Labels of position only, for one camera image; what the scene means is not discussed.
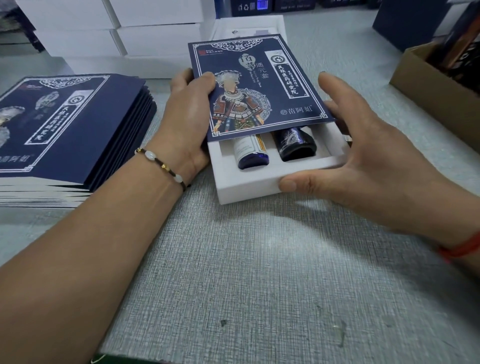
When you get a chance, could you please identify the person's right hand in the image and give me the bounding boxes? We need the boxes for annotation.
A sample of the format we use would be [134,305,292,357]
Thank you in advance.
[279,71,480,251]

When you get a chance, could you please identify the person's left hand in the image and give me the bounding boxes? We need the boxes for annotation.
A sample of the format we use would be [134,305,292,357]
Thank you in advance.
[149,69,217,181]

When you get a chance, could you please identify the white tray box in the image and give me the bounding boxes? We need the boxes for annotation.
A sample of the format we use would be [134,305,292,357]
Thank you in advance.
[207,14,288,77]
[205,119,353,205]

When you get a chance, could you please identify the blue printed box sleeve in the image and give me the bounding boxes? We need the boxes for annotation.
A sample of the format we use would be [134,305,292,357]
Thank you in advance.
[187,34,337,143]

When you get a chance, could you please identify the person's left forearm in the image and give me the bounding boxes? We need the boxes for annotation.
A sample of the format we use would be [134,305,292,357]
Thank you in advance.
[0,152,190,364]

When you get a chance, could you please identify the person's right forearm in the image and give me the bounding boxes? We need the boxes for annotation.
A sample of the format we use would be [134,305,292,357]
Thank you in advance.
[448,240,480,271]

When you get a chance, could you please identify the dark blue patterned bottle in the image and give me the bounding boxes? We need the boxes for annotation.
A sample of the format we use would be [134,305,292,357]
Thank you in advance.
[271,126,319,163]

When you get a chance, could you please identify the blue bottle with white label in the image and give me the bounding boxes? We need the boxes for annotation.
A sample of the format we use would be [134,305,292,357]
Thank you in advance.
[233,133,272,172]

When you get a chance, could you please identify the empty white tray box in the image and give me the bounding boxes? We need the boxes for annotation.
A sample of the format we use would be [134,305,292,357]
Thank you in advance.
[207,14,288,77]

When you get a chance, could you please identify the brown cardboard carton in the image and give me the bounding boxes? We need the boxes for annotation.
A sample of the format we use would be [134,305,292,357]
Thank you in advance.
[389,40,480,131]

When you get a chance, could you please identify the row of blue boxes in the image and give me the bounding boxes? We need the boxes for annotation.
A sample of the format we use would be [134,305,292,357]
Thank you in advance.
[230,0,380,18]

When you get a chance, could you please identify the plain dark blue box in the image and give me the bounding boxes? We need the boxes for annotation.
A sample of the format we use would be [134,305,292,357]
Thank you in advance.
[372,0,463,53]

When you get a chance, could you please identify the stack of flat blue sleeves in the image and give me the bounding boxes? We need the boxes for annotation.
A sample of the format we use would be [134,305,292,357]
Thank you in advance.
[0,74,158,209]

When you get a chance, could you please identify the dark packets in carton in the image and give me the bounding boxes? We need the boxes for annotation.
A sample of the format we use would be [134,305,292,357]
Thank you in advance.
[423,0,480,84]

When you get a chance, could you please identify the dark printed packaging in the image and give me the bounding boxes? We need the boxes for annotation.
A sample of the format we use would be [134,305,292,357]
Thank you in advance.
[0,0,46,54]

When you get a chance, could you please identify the beaded cord bracelet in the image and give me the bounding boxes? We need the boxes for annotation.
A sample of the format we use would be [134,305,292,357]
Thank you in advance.
[134,148,193,193]

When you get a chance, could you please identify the red string bracelet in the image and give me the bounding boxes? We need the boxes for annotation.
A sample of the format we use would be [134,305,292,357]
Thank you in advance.
[436,230,480,264]

